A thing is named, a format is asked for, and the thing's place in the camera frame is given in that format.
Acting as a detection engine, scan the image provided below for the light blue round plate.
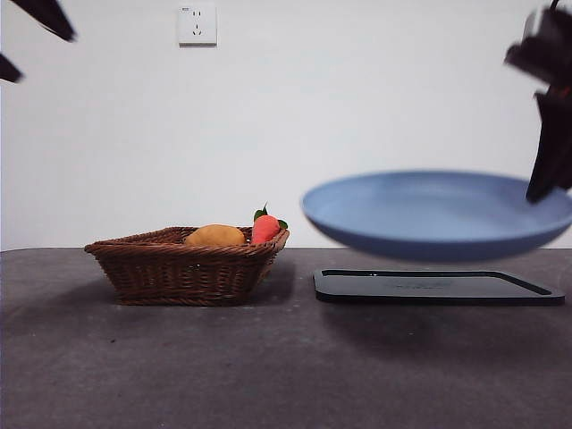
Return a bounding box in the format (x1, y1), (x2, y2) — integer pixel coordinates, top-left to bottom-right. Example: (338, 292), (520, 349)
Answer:
(301, 168), (572, 263)

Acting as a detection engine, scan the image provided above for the dark rectangular tray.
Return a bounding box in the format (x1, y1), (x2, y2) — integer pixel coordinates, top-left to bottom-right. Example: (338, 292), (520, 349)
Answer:
(312, 267), (567, 307)

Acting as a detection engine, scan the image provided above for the yellow-brown potato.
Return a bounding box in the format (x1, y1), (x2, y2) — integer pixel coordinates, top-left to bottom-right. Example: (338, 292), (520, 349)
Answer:
(184, 223), (247, 246)

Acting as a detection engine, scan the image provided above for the brown wicker basket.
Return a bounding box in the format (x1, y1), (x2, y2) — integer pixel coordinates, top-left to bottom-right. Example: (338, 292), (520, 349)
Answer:
(83, 226), (290, 307)

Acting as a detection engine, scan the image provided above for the orange carrot with green leaves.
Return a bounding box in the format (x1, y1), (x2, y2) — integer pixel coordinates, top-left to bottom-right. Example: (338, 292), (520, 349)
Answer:
(250, 201), (290, 245)

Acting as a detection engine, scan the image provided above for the white wall socket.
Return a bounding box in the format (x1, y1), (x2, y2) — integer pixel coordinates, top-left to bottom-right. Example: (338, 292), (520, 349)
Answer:
(178, 4), (218, 47)

